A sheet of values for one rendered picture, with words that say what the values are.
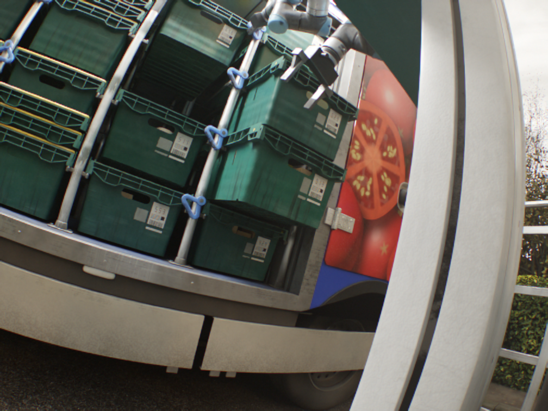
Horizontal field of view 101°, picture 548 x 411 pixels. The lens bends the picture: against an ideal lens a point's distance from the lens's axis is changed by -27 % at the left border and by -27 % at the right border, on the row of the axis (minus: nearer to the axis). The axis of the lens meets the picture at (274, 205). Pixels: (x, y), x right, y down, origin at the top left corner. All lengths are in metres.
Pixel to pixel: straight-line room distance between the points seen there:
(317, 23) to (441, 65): 0.93
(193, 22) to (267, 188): 0.79
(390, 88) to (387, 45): 1.17
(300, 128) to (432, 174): 0.96
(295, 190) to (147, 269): 0.55
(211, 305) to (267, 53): 1.10
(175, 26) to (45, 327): 1.19
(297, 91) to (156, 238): 0.73
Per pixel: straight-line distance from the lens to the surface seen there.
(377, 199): 1.53
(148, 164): 1.15
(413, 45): 0.60
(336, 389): 1.87
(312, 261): 1.26
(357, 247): 1.44
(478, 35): 0.23
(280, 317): 1.26
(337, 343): 1.50
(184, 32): 1.36
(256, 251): 1.31
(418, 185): 0.18
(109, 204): 1.12
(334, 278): 1.37
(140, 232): 1.14
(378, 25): 0.57
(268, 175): 1.01
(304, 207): 1.09
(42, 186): 1.14
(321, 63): 0.97
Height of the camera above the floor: 0.76
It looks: 10 degrees up
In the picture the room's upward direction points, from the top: 15 degrees clockwise
